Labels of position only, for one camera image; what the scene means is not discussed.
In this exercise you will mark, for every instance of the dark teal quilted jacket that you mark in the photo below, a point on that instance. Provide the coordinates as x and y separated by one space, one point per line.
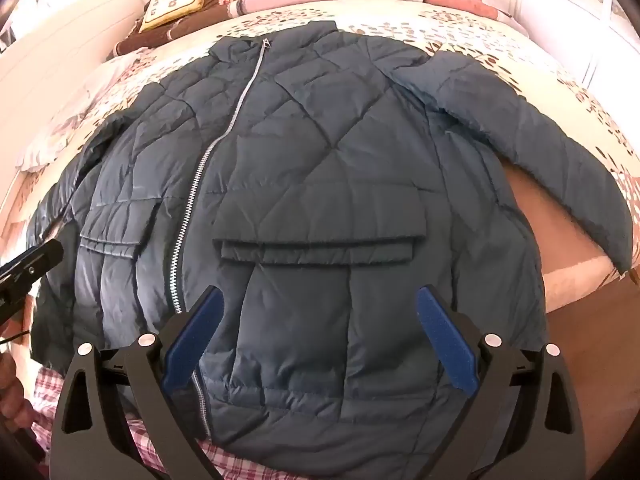
320 170

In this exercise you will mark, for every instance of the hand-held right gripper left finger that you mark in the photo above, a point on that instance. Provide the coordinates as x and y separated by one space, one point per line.
192 340

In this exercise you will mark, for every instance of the beige leaf-patterned blanket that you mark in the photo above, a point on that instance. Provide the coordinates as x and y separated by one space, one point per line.
525 50

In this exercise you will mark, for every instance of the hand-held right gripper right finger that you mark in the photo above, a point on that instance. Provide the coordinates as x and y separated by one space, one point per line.
447 340

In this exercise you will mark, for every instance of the white floral quilt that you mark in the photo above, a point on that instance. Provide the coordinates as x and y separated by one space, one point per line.
75 110

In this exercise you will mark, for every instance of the person's left hand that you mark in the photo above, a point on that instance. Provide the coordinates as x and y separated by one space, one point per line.
12 390

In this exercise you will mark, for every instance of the yellow embroidered cushion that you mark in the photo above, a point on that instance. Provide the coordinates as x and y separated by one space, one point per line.
172 2

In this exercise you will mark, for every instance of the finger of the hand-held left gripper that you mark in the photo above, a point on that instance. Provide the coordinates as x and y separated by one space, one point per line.
30 267

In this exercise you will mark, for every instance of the brown folded blanket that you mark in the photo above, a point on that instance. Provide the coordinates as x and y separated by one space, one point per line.
150 40

